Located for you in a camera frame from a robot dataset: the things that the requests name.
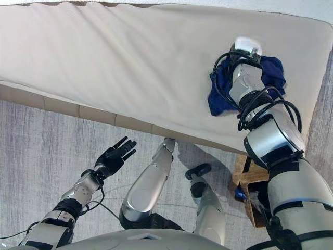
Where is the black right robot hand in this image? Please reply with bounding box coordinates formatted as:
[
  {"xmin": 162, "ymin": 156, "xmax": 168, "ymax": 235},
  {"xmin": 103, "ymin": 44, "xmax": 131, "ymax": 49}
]
[{"xmin": 233, "ymin": 36, "xmax": 263, "ymax": 63}]

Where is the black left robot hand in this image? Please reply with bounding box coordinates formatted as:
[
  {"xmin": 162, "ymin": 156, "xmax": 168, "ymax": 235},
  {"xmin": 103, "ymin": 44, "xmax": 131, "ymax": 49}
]
[{"xmin": 94, "ymin": 136, "xmax": 137, "ymax": 176}]

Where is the dark blue garment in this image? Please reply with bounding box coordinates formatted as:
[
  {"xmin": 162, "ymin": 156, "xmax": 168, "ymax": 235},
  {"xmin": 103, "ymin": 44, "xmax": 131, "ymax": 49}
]
[{"xmin": 207, "ymin": 55, "xmax": 287, "ymax": 117}]

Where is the brown woven basket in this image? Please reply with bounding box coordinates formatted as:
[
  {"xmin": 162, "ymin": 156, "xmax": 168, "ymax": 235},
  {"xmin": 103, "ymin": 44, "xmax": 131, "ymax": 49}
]
[{"xmin": 228, "ymin": 153, "xmax": 273, "ymax": 229}]

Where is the silver left robot leg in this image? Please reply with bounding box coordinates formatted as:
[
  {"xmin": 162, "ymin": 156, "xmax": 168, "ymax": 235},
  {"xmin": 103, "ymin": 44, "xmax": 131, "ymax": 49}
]
[{"xmin": 119, "ymin": 137, "xmax": 176, "ymax": 231}]

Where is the silver robot leg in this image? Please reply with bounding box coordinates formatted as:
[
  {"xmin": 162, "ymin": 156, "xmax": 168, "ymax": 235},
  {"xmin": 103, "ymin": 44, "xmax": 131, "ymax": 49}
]
[
  {"xmin": 119, "ymin": 137, "xmax": 176, "ymax": 231},
  {"xmin": 185, "ymin": 163, "xmax": 226, "ymax": 245}
]

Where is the white duvet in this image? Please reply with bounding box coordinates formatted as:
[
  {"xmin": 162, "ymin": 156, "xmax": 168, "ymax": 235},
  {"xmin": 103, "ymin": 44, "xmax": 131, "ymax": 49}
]
[{"xmin": 0, "ymin": 0, "xmax": 333, "ymax": 15}]

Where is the large grey striped rug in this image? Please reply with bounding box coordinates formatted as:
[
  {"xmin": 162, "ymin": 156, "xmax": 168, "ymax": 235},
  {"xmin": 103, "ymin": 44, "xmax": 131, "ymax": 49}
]
[{"xmin": 0, "ymin": 49, "xmax": 333, "ymax": 250}]

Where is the grey robot torso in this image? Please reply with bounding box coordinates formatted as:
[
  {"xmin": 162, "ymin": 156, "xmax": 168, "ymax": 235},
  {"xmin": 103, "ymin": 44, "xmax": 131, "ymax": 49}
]
[{"xmin": 70, "ymin": 228, "xmax": 224, "ymax": 250}]

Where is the silver right robot leg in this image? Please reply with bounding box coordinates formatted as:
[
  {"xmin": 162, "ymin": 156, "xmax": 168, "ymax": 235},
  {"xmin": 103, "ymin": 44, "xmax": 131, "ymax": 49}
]
[{"xmin": 185, "ymin": 163, "xmax": 226, "ymax": 245}]

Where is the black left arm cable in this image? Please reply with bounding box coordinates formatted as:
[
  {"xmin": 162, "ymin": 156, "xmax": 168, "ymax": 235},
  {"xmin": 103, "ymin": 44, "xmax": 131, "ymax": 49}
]
[{"xmin": 0, "ymin": 182, "xmax": 125, "ymax": 239}]

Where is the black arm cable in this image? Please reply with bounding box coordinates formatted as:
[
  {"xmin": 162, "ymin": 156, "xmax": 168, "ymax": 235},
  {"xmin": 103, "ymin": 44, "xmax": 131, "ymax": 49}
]
[
  {"xmin": 212, "ymin": 51, "xmax": 302, "ymax": 132},
  {"xmin": 0, "ymin": 182, "xmax": 125, "ymax": 239}
]

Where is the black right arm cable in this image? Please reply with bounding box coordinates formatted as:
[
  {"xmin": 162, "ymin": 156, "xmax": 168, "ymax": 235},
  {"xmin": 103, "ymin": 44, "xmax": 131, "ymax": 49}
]
[{"xmin": 212, "ymin": 51, "xmax": 302, "ymax": 132}]

